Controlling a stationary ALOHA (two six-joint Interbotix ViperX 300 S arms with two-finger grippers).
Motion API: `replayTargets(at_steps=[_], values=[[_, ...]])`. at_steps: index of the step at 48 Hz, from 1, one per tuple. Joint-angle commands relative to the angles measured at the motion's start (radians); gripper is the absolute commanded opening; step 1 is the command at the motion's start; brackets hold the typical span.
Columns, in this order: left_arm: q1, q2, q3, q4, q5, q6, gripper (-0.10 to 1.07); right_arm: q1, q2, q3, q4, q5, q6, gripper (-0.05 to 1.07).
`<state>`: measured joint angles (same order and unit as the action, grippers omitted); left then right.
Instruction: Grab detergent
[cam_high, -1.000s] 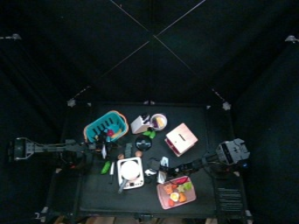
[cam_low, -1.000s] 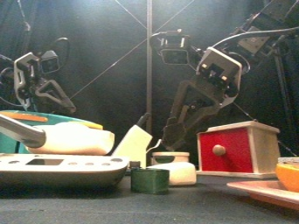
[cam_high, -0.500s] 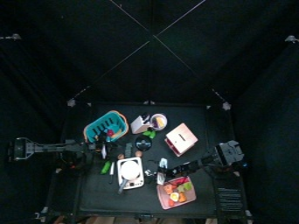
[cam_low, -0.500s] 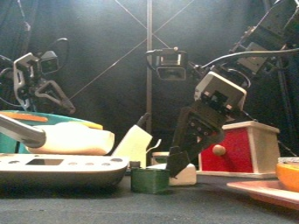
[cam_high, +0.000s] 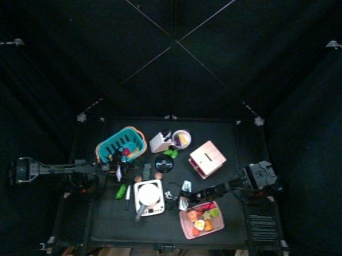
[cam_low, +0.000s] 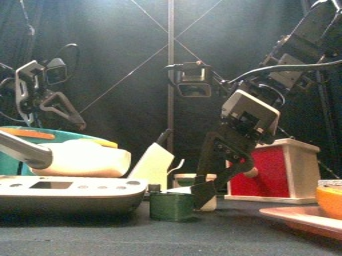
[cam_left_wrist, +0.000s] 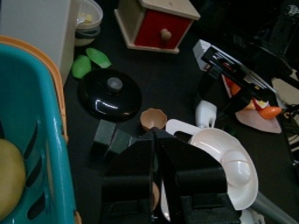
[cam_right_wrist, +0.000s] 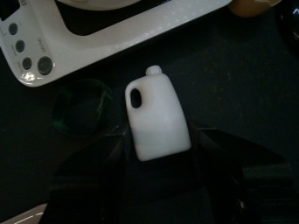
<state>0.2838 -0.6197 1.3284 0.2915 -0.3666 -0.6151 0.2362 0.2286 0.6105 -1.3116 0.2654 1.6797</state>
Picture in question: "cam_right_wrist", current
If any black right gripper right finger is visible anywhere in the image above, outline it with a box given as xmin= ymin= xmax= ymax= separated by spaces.
xmin=189 ymin=119 xmax=299 ymax=224

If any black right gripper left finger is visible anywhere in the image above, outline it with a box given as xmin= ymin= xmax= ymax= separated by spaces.
xmin=38 ymin=125 xmax=130 ymax=224

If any white toy detergent bottle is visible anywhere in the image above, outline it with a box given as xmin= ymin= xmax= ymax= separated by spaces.
xmin=124 ymin=65 xmax=192 ymax=162

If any white flat board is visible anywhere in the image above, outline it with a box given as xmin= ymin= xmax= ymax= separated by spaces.
xmin=0 ymin=203 xmax=49 ymax=224

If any white kitchen scale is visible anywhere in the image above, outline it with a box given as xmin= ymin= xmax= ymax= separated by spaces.
xmin=0 ymin=0 xmax=233 ymax=88

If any brown eggshell half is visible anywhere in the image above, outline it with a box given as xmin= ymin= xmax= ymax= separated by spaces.
xmin=226 ymin=0 xmax=282 ymax=18

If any white bowl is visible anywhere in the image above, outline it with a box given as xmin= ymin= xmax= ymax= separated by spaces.
xmin=56 ymin=0 xmax=142 ymax=11

